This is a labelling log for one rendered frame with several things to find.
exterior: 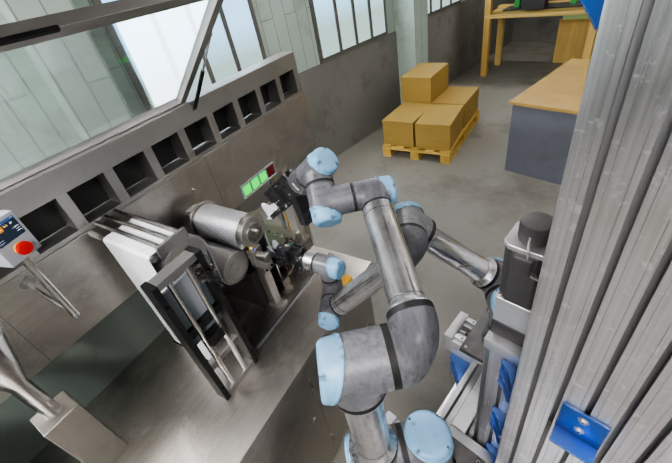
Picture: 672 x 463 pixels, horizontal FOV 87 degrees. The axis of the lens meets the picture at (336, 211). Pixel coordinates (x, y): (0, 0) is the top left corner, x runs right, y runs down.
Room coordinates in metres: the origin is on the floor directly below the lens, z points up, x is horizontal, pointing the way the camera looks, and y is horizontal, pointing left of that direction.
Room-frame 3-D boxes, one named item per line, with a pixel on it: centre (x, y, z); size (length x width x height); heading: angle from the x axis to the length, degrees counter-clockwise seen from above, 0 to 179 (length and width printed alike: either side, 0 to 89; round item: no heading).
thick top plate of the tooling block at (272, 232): (1.31, 0.34, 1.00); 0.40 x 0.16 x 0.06; 53
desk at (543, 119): (3.06, -2.44, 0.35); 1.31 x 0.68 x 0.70; 125
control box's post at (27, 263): (0.65, 0.68, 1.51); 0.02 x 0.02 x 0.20
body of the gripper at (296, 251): (1.04, 0.19, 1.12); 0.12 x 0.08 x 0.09; 53
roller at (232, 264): (1.05, 0.49, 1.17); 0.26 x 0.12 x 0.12; 53
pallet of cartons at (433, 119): (3.96, -1.36, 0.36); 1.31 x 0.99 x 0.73; 130
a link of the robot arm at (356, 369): (0.37, 0.02, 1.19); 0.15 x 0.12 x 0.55; 91
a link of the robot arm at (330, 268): (0.95, 0.07, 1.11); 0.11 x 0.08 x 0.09; 53
